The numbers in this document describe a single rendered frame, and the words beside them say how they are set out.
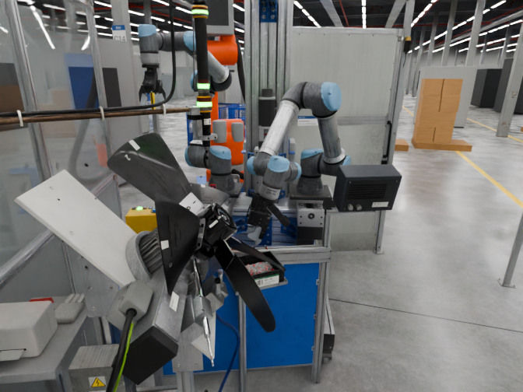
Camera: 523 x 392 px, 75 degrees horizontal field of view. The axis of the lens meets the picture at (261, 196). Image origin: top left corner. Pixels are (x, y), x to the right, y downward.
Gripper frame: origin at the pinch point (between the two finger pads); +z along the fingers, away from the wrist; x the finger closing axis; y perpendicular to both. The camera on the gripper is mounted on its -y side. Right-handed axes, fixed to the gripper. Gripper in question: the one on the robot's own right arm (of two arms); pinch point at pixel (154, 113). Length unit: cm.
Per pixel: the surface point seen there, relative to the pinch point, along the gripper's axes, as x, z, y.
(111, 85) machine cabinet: 127, -1, 367
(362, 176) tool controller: -90, 25, -22
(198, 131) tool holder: -23, 0, -54
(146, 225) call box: 3.9, 45.7, -19.5
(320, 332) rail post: -78, 113, -15
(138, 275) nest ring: -6, 38, -72
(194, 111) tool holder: -22, -6, -54
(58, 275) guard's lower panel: 46, 70, -17
